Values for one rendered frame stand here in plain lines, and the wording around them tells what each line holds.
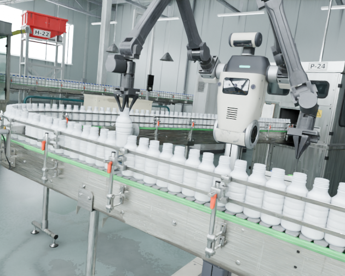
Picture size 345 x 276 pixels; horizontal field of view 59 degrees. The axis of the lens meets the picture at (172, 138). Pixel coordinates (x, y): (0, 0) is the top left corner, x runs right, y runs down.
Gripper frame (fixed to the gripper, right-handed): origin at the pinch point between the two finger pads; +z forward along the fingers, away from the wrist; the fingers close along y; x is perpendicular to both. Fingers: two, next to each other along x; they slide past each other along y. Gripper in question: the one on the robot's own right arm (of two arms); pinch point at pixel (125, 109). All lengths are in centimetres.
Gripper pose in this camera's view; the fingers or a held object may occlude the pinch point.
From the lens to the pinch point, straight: 127.7
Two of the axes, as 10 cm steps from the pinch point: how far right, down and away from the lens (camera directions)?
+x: 8.1, 1.7, -5.7
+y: -5.8, 0.6, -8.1
